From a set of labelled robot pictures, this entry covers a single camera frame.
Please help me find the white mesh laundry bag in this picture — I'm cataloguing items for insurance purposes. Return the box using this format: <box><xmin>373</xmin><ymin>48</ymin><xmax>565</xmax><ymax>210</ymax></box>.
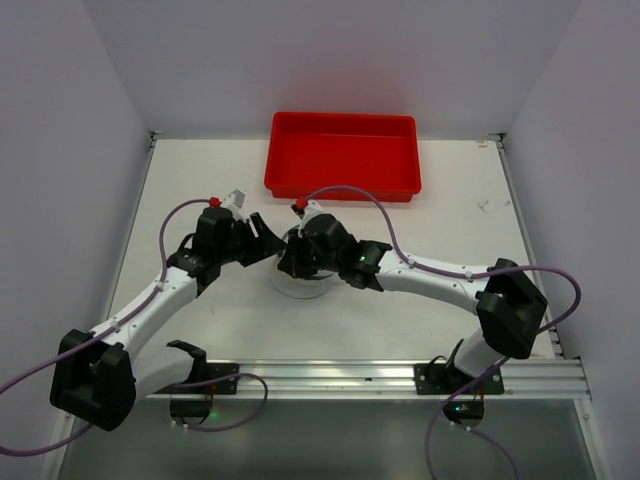
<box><xmin>270</xmin><ymin>226</ymin><xmax>334</xmax><ymax>299</ymax></box>

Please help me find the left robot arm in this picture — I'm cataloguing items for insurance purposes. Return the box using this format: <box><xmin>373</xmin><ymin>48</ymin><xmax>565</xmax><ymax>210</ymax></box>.
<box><xmin>50</xmin><ymin>207</ymin><xmax>286</xmax><ymax>431</ymax></box>

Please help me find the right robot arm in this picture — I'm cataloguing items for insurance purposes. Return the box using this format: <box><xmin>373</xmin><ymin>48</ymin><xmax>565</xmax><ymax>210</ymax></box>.
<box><xmin>271</xmin><ymin>213</ymin><xmax>548</xmax><ymax>385</ymax></box>

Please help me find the red plastic tray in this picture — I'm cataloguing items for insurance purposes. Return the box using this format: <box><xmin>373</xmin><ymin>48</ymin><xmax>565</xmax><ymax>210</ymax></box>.
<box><xmin>264</xmin><ymin>112</ymin><xmax>422</xmax><ymax>203</ymax></box>

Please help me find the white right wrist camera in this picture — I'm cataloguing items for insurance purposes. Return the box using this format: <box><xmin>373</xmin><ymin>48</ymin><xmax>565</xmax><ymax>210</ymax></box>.
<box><xmin>291</xmin><ymin>197</ymin><xmax>325</xmax><ymax>237</ymax></box>

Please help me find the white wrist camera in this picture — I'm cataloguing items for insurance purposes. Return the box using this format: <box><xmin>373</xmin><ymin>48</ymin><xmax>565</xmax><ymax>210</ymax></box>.
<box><xmin>220</xmin><ymin>189</ymin><xmax>247</xmax><ymax>223</ymax></box>
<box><xmin>291</xmin><ymin>197</ymin><xmax>325</xmax><ymax>237</ymax></box>

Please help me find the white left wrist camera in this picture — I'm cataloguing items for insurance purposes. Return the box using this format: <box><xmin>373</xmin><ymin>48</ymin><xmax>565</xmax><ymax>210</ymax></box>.
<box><xmin>220</xmin><ymin>189</ymin><xmax>247</xmax><ymax>223</ymax></box>

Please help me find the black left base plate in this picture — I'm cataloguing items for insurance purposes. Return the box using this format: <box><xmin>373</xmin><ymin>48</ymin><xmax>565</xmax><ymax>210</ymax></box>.
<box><xmin>201</xmin><ymin>362</ymin><xmax>240</xmax><ymax>397</ymax></box>

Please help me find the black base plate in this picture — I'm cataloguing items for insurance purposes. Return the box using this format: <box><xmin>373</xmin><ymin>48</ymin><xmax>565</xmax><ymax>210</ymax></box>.
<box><xmin>201</xmin><ymin>362</ymin><xmax>240</xmax><ymax>397</ymax></box>
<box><xmin>413</xmin><ymin>359</ymin><xmax>505</xmax><ymax>395</ymax></box>

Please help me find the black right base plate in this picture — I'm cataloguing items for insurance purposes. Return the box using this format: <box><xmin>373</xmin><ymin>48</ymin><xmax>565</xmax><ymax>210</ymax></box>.
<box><xmin>413</xmin><ymin>359</ymin><xmax>505</xmax><ymax>395</ymax></box>

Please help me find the aluminium frame rail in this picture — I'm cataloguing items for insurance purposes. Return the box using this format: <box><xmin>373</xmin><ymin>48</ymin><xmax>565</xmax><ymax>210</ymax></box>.
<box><xmin>144</xmin><ymin>355</ymin><xmax>591</xmax><ymax>401</ymax></box>

